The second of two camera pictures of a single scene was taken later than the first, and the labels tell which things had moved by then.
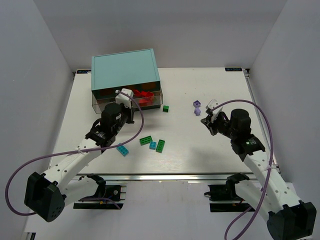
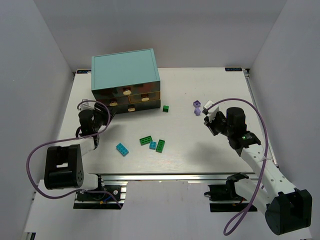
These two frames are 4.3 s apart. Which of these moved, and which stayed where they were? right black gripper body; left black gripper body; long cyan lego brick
Moved: left black gripper body
Stayed: right black gripper body; long cyan lego brick
